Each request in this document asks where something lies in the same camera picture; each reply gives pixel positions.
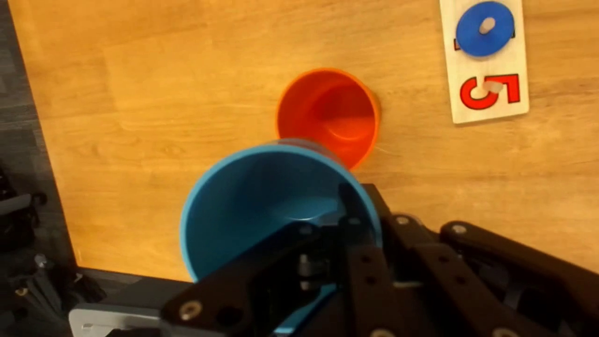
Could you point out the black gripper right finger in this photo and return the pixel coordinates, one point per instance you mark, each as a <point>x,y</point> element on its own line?
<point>474,281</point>

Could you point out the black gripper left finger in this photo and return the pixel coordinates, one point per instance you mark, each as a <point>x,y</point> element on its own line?
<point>292,281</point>

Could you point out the blue plastic cup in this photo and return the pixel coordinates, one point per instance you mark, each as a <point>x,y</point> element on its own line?
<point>249,206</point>

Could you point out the orange plastic cup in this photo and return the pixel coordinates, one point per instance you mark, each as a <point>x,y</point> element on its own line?
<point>330,114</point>

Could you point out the white number puzzle board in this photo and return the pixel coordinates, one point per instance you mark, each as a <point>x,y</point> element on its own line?
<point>493,105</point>

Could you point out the grey equipment case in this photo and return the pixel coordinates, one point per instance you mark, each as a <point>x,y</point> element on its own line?
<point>118,318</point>

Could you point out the red five puzzle piece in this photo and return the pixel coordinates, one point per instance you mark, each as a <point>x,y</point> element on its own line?
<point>483,90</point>

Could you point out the blue round puzzle piece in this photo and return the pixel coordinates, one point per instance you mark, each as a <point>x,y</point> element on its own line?
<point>485,30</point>

